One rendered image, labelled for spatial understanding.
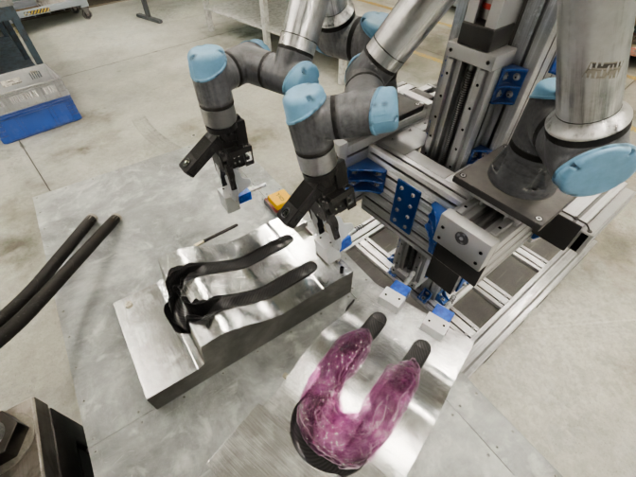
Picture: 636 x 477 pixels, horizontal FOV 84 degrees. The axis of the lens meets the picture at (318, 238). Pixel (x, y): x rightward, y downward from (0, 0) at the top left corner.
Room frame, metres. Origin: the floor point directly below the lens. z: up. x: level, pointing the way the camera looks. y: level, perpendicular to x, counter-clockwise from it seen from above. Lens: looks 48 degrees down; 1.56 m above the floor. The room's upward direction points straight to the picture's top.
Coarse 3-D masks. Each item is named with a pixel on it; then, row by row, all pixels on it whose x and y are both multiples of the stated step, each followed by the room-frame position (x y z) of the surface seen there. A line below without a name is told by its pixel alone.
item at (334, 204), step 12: (336, 168) 0.57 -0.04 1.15; (312, 180) 0.54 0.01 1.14; (324, 180) 0.54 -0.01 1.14; (336, 180) 0.57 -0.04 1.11; (324, 192) 0.55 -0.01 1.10; (336, 192) 0.56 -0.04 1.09; (348, 192) 0.57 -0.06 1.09; (324, 204) 0.54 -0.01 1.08; (336, 204) 0.56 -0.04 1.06; (324, 216) 0.53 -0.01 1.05
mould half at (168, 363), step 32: (192, 256) 0.52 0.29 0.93; (224, 256) 0.55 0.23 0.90; (288, 256) 0.56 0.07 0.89; (160, 288) 0.48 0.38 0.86; (192, 288) 0.43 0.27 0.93; (224, 288) 0.44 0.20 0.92; (256, 288) 0.46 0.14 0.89; (320, 288) 0.46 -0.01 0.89; (128, 320) 0.40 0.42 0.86; (160, 320) 0.40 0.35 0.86; (224, 320) 0.36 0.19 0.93; (256, 320) 0.37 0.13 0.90; (288, 320) 0.41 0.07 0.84; (160, 352) 0.32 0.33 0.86; (192, 352) 0.32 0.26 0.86; (224, 352) 0.32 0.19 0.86; (160, 384) 0.26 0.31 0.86; (192, 384) 0.27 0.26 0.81
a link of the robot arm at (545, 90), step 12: (540, 84) 0.68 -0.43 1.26; (552, 84) 0.66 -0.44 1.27; (540, 96) 0.66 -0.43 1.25; (552, 96) 0.64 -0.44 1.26; (528, 108) 0.68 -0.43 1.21; (540, 108) 0.64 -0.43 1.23; (552, 108) 0.62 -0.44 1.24; (528, 120) 0.65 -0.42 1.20; (540, 120) 0.62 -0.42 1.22; (516, 132) 0.68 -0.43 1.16; (528, 132) 0.64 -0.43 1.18; (516, 144) 0.66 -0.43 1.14; (528, 144) 0.64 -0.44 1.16
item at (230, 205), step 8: (264, 184) 0.78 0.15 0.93; (224, 192) 0.72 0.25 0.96; (240, 192) 0.74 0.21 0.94; (248, 192) 0.74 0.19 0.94; (224, 200) 0.70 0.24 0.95; (232, 200) 0.70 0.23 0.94; (240, 200) 0.72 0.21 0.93; (248, 200) 0.73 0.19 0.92; (224, 208) 0.71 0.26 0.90; (232, 208) 0.70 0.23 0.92
